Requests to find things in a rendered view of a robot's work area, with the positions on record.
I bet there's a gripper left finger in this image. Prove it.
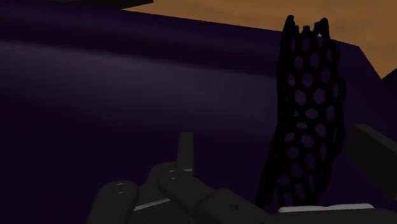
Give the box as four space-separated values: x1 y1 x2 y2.
87 131 218 224

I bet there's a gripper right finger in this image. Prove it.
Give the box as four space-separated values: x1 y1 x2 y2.
345 123 397 201

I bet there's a black honeycomb mesh vase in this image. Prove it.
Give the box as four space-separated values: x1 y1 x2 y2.
254 14 348 209

